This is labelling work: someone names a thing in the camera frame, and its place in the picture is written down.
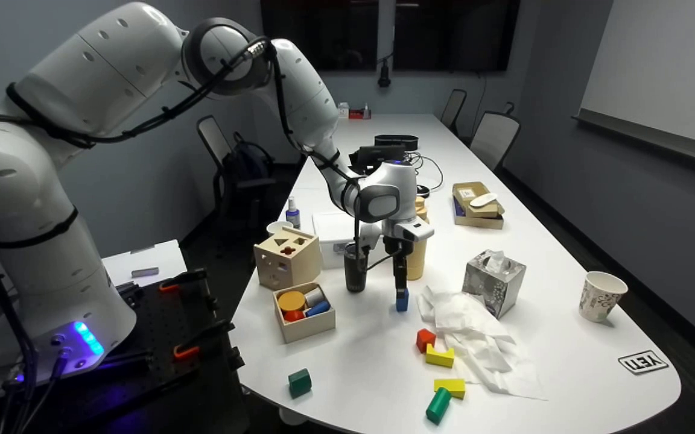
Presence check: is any black wall hanging device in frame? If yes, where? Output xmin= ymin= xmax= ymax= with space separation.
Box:
xmin=373 ymin=54 xmax=394 ymax=89

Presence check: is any yellow block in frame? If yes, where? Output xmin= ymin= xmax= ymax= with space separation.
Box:
xmin=431 ymin=377 xmax=471 ymax=402
xmin=423 ymin=342 xmax=458 ymax=372

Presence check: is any long green block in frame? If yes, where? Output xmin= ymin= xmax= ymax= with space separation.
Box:
xmin=423 ymin=386 xmax=454 ymax=430

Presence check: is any black robot stand cart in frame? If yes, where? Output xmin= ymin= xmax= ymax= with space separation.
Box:
xmin=80 ymin=265 xmax=245 ymax=434

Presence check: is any white paper sheet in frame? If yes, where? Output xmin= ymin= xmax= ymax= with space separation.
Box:
xmin=98 ymin=237 xmax=190 ymax=291

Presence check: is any wooden shape sorter box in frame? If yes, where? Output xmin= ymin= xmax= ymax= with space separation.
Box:
xmin=251 ymin=224 xmax=322 ymax=295

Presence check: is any grey marbled tissue box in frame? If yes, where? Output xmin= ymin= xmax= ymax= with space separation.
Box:
xmin=460 ymin=245 xmax=527 ymax=320

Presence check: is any white crumpled tissue paper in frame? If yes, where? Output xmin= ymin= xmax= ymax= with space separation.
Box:
xmin=416 ymin=282 xmax=541 ymax=402

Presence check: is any wooden tray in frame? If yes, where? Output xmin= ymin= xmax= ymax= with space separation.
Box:
xmin=270 ymin=280 xmax=340 ymax=348

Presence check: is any dark green block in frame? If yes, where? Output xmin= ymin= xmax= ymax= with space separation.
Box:
xmin=284 ymin=366 xmax=315 ymax=401

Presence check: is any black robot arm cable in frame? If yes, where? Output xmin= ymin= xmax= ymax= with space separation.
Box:
xmin=0 ymin=34 xmax=279 ymax=157

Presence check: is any black speaker cable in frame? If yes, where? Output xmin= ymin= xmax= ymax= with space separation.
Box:
xmin=407 ymin=150 xmax=448 ymax=196

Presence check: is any grey conference chair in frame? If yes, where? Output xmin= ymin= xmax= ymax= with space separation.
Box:
xmin=467 ymin=109 xmax=524 ymax=173
xmin=438 ymin=88 xmax=471 ymax=133
xmin=194 ymin=113 xmax=234 ymax=168

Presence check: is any black tumbler cup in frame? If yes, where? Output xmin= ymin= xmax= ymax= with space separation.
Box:
xmin=343 ymin=241 xmax=372 ymax=296

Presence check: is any TRI logo sticker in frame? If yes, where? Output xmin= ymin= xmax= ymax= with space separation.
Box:
xmin=614 ymin=348 xmax=673 ymax=378

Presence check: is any white wall whiteboard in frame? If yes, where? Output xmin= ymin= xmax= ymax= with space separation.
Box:
xmin=576 ymin=0 xmax=695 ymax=155

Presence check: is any dark window pane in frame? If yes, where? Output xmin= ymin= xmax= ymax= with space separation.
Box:
xmin=391 ymin=0 xmax=524 ymax=74
xmin=319 ymin=0 xmax=382 ymax=74

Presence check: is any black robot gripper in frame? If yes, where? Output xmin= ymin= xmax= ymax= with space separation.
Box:
xmin=382 ymin=214 xmax=415 ymax=296

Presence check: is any blue block in tray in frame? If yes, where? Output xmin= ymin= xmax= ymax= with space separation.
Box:
xmin=304 ymin=296 xmax=332 ymax=318

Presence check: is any grey whiteboard tray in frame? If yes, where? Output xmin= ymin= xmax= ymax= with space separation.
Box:
xmin=571 ymin=107 xmax=695 ymax=172

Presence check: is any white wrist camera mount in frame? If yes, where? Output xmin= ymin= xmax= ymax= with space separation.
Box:
xmin=395 ymin=214 xmax=438 ymax=243

